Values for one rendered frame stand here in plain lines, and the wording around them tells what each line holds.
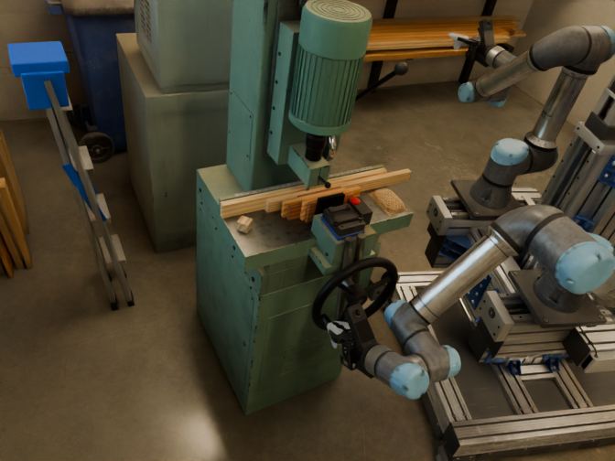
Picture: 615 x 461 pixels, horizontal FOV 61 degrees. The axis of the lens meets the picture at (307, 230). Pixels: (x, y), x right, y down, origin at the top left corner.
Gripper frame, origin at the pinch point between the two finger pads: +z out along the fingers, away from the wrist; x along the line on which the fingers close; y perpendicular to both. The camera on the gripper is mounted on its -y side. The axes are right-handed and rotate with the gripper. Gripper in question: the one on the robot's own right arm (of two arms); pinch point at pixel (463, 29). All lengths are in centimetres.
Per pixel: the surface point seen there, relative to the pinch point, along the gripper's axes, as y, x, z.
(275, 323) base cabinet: 54, -112, -68
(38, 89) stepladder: -6, -160, 3
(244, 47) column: -20, -101, -22
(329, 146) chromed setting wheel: 9, -81, -42
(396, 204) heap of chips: 23, -65, -61
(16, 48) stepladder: -15, -163, 15
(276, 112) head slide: -6, -97, -38
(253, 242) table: 18, -116, -64
